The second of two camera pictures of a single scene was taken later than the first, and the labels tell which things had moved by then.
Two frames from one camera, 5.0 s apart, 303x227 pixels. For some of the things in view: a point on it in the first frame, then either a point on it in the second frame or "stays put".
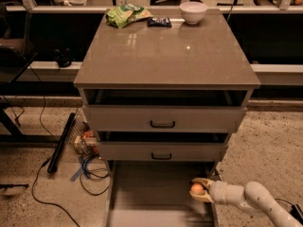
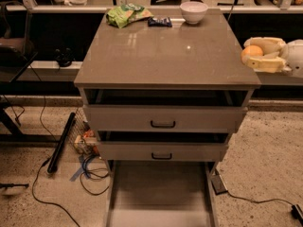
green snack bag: x=119 y=16 stays put
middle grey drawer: x=161 y=151 stays put
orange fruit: x=197 y=189 -> x=251 y=51
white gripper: x=218 y=191 -> x=295 y=58
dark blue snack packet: x=159 y=23 stays put
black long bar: x=53 y=163 stays put
